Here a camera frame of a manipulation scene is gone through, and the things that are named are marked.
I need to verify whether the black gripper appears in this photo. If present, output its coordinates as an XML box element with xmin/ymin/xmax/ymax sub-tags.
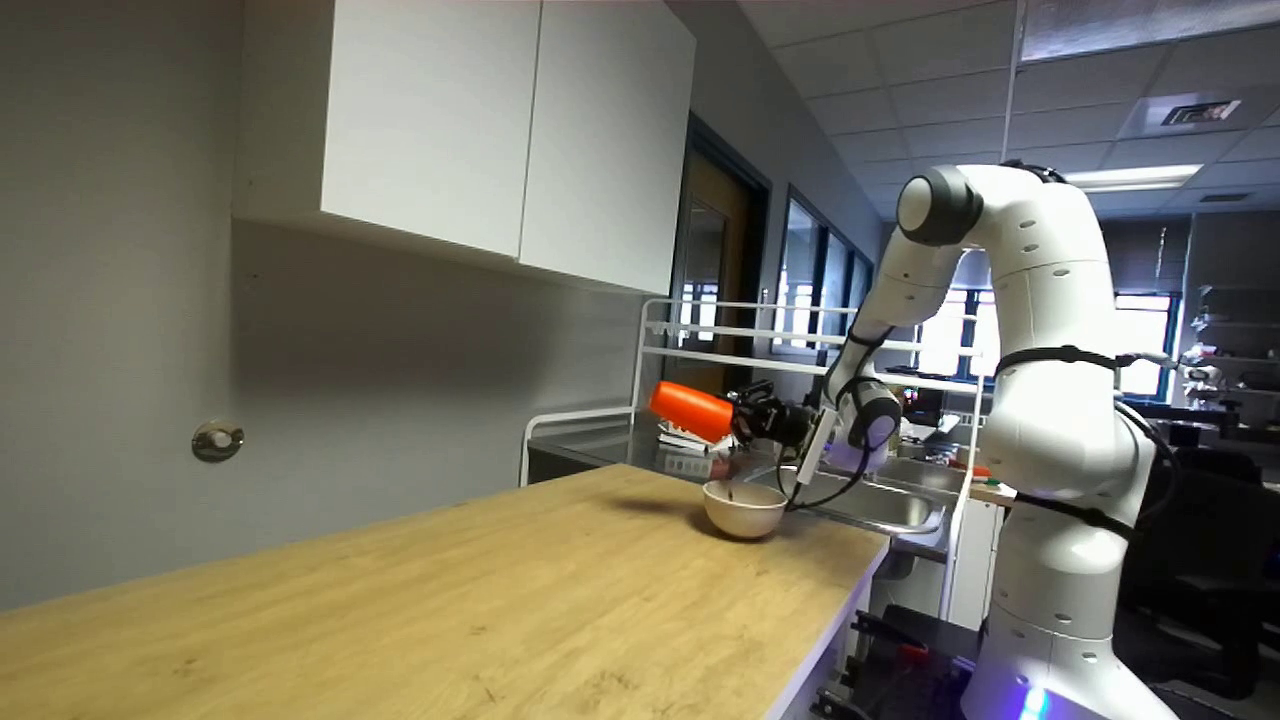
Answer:
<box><xmin>730</xmin><ymin>386</ymin><xmax>820</xmax><ymax>461</ymax></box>

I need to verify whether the orange plastic cup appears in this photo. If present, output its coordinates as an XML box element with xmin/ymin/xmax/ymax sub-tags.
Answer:
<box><xmin>647</xmin><ymin>382</ymin><xmax>741</xmax><ymax>448</ymax></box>

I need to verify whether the red and white box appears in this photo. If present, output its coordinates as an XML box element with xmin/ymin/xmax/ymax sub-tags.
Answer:
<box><xmin>656</xmin><ymin>430</ymin><xmax>718</xmax><ymax>480</ymax></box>

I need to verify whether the stainless steel sink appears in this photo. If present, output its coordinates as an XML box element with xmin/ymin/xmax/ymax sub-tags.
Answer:
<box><xmin>784</xmin><ymin>461</ymin><xmax>955</xmax><ymax>544</ymax></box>

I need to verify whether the dark framed door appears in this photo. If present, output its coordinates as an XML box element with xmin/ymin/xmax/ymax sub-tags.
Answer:
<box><xmin>668</xmin><ymin>111</ymin><xmax>777</xmax><ymax>405</ymax></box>

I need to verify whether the black equipment under counter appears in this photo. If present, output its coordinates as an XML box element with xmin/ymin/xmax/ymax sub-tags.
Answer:
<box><xmin>809</xmin><ymin>599</ymin><xmax>998</xmax><ymax>720</ymax></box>

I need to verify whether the window with blinds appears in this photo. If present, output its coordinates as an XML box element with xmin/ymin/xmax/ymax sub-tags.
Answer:
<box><xmin>916</xmin><ymin>286</ymin><xmax>1181</xmax><ymax>400</ymax></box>

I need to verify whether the rectangular ceiling light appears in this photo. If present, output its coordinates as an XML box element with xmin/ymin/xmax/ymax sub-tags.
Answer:
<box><xmin>1066</xmin><ymin>160</ymin><xmax>1207</xmax><ymax>200</ymax></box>

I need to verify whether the black office chair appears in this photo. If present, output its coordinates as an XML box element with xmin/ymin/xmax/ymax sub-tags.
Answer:
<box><xmin>1131</xmin><ymin>446</ymin><xmax>1277</xmax><ymax>702</ymax></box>

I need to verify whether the ceiling air vent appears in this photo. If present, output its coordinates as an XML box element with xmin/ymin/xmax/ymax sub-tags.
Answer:
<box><xmin>1142</xmin><ymin>89</ymin><xmax>1258</xmax><ymax>141</ymax></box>

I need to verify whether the white wire rack shelf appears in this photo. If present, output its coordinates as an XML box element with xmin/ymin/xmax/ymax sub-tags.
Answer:
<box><xmin>515</xmin><ymin>291</ymin><xmax>993</xmax><ymax>631</ymax></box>

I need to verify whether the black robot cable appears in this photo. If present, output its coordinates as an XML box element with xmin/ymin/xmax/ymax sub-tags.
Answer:
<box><xmin>784</xmin><ymin>446</ymin><xmax>887</xmax><ymax>522</ymax></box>

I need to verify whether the white wall cabinet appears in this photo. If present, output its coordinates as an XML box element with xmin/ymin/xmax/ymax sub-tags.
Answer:
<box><xmin>235</xmin><ymin>0</ymin><xmax>699</xmax><ymax>300</ymax></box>

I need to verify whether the round metal wall knob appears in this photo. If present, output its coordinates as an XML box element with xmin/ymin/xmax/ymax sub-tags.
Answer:
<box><xmin>187</xmin><ymin>415</ymin><xmax>249</xmax><ymax>467</ymax></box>

